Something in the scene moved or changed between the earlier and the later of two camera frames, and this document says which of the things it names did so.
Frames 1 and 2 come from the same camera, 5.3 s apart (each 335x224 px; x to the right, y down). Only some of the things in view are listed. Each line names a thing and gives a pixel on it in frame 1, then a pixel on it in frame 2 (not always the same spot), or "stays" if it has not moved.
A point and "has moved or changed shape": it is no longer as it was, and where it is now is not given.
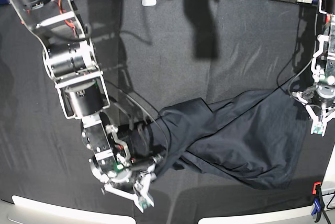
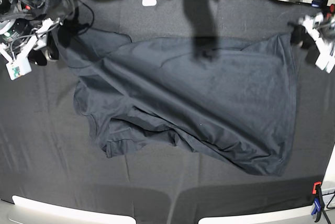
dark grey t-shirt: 260,140 has moved or changed shape
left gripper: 125,167 → 17,34
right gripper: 322,94 → 325,23
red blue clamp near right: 319,202 stays
